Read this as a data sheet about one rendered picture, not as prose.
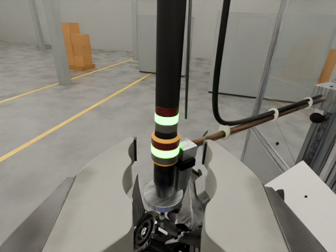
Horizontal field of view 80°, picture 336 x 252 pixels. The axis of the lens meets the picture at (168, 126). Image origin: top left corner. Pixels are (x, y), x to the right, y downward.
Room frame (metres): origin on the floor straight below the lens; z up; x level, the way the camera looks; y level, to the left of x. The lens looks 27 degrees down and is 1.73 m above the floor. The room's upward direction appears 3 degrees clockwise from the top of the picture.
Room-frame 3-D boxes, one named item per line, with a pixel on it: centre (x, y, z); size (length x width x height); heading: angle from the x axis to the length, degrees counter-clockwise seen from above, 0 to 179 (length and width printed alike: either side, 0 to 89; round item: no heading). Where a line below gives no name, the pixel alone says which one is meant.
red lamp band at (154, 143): (0.26, 0.00, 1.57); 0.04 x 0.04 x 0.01
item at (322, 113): (0.60, -0.48, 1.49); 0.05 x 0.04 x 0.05; 125
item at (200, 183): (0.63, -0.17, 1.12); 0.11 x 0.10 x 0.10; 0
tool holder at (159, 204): (0.27, -0.01, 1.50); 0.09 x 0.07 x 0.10; 125
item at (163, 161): (0.26, 0.00, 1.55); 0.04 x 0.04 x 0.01
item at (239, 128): (0.44, -0.25, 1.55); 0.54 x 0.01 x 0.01; 125
